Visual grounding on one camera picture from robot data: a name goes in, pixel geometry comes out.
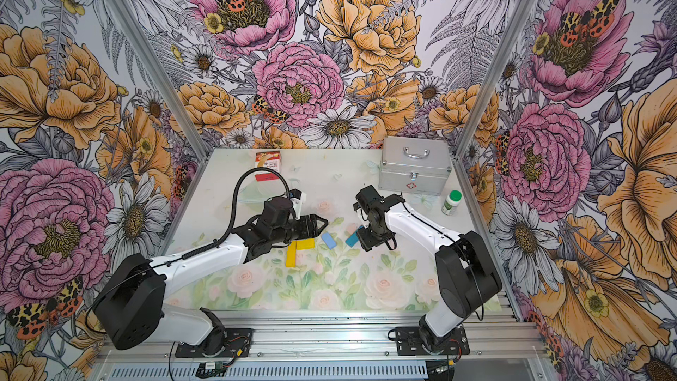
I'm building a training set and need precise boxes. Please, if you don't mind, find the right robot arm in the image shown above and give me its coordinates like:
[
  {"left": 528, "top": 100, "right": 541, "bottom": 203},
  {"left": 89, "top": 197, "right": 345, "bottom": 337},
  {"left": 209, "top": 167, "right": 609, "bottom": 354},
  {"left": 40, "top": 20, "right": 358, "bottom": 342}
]
[{"left": 356, "top": 203, "right": 502, "bottom": 356}]

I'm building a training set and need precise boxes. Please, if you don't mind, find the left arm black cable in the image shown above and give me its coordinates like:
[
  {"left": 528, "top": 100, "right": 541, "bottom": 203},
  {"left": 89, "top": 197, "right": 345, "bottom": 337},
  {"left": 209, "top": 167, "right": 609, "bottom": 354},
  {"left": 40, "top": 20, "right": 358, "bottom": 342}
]
[{"left": 179, "top": 168, "right": 293, "bottom": 260}]

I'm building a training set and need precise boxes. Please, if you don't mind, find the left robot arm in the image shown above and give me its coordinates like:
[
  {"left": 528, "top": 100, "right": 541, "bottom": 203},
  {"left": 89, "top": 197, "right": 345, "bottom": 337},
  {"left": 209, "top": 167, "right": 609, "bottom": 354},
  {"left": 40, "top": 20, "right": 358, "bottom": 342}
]
[{"left": 92, "top": 214, "right": 329, "bottom": 356}]

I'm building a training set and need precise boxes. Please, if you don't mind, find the teal block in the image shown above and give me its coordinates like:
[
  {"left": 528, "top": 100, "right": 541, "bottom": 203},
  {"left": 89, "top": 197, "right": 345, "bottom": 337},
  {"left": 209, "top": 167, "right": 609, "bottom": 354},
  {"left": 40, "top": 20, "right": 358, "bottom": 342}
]
[{"left": 346, "top": 226, "right": 362, "bottom": 248}]

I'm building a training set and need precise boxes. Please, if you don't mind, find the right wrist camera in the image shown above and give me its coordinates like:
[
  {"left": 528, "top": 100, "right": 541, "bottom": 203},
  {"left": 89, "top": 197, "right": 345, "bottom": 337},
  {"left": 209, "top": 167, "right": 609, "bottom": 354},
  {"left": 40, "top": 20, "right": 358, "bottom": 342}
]
[{"left": 353, "top": 185, "right": 391, "bottom": 215}]

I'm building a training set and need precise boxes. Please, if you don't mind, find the silver metal case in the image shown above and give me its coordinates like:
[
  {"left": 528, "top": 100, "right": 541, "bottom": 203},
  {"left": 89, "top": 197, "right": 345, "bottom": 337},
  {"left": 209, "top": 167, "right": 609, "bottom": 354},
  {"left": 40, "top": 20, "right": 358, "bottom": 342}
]
[{"left": 379, "top": 137, "right": 452, "bottom": 196}]

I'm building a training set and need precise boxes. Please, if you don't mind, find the yellow block crosswise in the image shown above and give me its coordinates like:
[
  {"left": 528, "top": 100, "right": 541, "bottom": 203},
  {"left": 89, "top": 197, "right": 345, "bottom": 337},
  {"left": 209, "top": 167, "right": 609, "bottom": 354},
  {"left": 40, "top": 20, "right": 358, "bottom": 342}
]
[{"left": 294, "top": 238, "right": 316, "bottom": 250}]

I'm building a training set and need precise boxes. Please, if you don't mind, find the clear glass bowl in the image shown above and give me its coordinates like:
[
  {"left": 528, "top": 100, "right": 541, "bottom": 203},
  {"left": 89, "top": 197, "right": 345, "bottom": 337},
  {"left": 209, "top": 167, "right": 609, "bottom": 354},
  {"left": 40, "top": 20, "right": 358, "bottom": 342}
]
[{"left": 238, "top": 177, "right": 286, "bottom": 205}]

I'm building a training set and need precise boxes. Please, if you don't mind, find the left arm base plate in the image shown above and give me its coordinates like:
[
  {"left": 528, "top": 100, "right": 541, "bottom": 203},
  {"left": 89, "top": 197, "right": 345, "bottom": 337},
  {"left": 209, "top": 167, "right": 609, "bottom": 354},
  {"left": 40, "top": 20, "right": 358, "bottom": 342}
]
[{"left": 174, "top": 328, "right": 254, "bottom": 359}]

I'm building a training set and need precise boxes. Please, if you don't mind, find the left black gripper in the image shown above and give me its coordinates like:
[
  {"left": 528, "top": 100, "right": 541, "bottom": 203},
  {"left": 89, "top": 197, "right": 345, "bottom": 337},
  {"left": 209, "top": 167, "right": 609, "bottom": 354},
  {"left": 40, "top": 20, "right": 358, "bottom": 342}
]
[{"left": 272, "top": 213, "right": 327, "bottom": 243}]

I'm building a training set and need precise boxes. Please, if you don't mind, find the white bottle green cap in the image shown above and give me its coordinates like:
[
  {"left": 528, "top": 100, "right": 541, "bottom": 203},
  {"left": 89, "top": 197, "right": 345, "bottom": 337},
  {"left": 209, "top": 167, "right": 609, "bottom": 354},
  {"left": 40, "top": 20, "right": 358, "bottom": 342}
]
[{"left": 442, "top": 190, "right": 463, "bottom": 214}]

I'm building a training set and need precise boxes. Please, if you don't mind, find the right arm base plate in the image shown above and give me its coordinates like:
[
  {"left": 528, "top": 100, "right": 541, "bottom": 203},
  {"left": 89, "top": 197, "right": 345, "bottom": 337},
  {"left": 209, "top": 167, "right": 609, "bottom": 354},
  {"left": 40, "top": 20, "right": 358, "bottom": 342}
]
[{"left": 387, "top": 326, "right": 471, "bottom": 358}]

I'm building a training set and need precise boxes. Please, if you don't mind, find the light blue block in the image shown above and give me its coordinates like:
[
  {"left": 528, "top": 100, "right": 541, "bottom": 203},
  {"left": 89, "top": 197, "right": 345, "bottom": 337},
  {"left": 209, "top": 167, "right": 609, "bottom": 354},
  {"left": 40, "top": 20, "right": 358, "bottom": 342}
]
[{"left": 320, "top": 233, "right": 337, "bottom": 250}]

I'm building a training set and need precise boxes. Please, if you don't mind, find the small circuit board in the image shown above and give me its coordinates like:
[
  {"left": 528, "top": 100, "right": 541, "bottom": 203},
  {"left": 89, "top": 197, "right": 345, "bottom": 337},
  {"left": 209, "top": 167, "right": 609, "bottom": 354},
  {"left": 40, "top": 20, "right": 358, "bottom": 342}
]
[{"left": 195, "top": 362, "right": 229, "bottom": 379}]

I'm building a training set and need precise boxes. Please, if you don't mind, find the red white cardboard box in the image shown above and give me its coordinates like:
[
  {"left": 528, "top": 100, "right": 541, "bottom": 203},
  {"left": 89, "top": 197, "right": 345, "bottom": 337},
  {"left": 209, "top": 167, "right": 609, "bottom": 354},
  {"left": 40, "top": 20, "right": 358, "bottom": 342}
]
[{"left": 255, "top": 151, "right": 281, "bottom": 182}]

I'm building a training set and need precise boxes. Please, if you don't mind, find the long yellow block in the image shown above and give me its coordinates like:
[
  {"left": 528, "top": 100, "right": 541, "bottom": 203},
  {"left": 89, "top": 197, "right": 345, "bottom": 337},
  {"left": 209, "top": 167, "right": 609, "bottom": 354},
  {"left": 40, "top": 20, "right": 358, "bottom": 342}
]
[{"left": 286, "top": 243, "right": 297, "bottom": 268}]

